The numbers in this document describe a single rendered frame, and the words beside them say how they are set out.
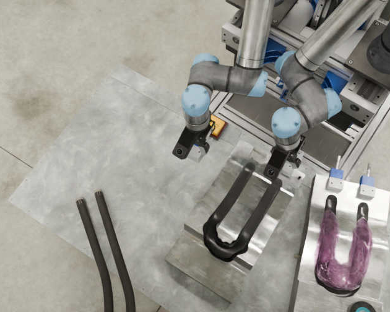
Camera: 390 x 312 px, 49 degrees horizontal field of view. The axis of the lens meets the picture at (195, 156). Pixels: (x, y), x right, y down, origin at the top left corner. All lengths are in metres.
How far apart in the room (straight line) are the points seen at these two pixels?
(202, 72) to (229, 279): 0.68
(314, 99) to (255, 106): 1.21
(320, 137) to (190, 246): 1.14
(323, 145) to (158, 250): 1.16
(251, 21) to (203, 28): 1.76
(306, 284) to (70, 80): 1.97
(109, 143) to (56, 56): 1.38
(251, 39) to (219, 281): 0.77
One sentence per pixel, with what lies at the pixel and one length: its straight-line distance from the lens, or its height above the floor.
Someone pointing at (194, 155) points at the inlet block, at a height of 0.96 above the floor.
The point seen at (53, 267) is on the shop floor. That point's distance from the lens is 2.49.
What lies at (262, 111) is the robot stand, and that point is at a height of 0.21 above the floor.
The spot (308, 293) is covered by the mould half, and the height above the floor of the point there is 0.91.
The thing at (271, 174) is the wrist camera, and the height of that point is 1.06.
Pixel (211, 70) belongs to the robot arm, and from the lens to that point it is 1.23.
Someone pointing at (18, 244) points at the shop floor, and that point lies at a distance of 2.58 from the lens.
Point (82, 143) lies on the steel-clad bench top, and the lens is 1.73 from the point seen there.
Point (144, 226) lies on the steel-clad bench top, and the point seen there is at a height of 0.80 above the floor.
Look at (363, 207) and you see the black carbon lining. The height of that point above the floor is 0.85.
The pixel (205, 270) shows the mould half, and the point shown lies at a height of 0.86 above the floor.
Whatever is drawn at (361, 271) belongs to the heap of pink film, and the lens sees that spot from 1.53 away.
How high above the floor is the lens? 2.33
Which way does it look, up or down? 69 degrees down
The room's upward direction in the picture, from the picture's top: 6 degrees counter-clockwise
